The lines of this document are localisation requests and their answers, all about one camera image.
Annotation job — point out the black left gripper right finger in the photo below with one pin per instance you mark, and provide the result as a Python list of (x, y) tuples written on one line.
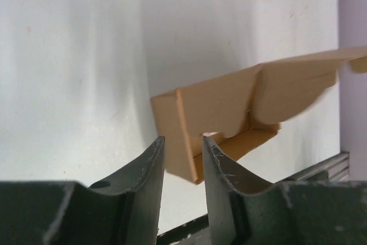
[(244, 208)]

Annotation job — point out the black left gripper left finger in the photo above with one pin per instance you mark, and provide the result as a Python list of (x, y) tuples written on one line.
[(122, 208)]

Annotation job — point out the brown cardboard box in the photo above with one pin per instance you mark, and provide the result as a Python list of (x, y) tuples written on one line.
[(244, 109)]

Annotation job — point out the aluminium rail right side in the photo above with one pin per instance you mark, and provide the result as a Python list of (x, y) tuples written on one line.
[(196, 231)]

